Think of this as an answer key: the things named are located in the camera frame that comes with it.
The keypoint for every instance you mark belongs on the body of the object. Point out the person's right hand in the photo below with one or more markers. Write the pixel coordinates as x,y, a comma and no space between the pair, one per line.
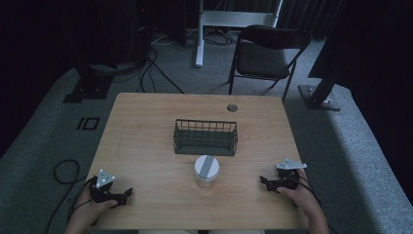
302,195

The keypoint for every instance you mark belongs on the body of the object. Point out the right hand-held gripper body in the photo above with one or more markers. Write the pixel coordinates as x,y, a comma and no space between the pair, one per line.
288,175

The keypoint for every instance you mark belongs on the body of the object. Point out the black stand base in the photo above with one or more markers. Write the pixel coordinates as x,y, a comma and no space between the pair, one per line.
89,86

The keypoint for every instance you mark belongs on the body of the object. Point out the black stand with base plate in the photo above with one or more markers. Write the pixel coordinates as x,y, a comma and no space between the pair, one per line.
321,91

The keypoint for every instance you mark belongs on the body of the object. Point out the white desk frame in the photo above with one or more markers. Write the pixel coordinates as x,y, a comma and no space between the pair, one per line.
227,18

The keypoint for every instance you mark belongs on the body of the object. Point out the person's left hand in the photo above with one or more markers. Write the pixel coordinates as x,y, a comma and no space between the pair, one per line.
91,207

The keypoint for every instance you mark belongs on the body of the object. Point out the black folding chair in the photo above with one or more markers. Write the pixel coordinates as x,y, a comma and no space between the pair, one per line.
266,58

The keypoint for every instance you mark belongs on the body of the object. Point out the clear jar with white lid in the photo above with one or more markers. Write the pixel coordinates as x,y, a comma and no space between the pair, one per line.
206,170

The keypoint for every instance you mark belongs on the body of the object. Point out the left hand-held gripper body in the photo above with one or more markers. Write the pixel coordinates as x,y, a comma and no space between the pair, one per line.
103,186

